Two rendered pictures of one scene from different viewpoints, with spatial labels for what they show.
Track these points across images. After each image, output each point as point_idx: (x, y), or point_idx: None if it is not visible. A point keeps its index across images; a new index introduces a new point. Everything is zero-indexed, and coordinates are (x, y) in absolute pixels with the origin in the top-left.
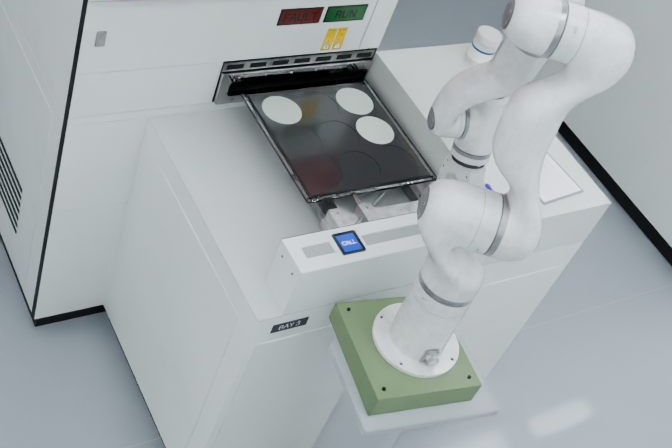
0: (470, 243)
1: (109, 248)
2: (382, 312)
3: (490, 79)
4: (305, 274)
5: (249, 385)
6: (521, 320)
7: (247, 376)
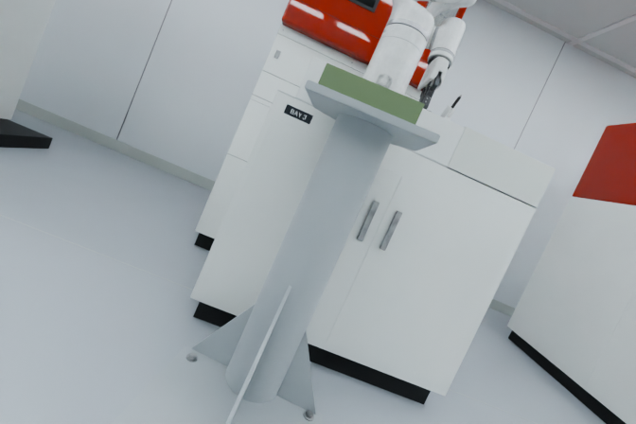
0: None
1: None
2: None
3: None
4: (315, 60)
5: (260, 169)
6: (487, 290)
7: (260, 155)
